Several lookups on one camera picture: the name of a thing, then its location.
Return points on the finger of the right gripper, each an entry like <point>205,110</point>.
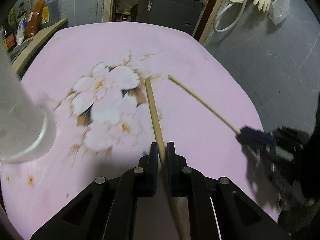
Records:
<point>255,139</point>

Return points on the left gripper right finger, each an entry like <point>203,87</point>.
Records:
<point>218,208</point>

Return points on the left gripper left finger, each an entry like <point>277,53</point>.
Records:
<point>106,208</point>

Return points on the thin light wooden chopstick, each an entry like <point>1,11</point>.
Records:
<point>209,107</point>

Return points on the thick brown wooden chopstick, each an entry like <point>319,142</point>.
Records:
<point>163,159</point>

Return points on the white plastic utensil basket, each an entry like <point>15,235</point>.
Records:
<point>27,131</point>

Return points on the clear plastic bag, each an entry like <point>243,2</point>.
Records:
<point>279,10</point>

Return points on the pink floral table cloth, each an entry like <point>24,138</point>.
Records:
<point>102,83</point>

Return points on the dark cabinet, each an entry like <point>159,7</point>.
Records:
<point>176,14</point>

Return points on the beige countertop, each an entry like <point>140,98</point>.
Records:
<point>31,45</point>

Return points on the soy sauce bottle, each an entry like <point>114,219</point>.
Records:
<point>10,27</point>

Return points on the large oil jug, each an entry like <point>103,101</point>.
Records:
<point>50,13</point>

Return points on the orange snack bag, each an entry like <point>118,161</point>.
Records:
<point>34,19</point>

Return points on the wooden door frame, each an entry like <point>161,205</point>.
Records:
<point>107,11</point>

